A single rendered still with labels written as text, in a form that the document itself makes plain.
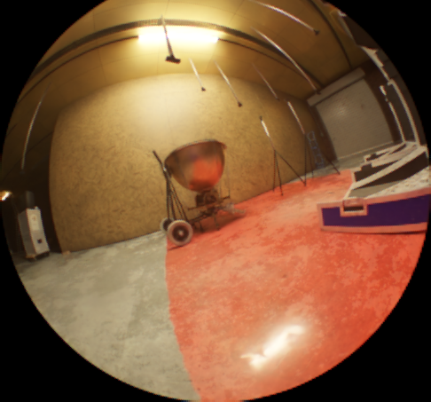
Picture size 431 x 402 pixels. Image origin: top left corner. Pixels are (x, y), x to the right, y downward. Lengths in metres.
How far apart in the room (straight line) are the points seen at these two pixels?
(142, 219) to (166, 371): 1.88
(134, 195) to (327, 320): 2.12
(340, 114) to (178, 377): 6.83
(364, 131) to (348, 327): 6.33
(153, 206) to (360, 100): 7.35
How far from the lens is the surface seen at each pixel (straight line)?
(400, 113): 2.52
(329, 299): 0.40
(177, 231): 1.02
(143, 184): 2.02
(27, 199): 3.60
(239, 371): 0.34
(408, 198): 0.59
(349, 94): 6.75
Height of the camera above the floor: 0.33
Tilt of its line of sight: 2 degrees up
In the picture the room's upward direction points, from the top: 17 degrees counter-clockwise
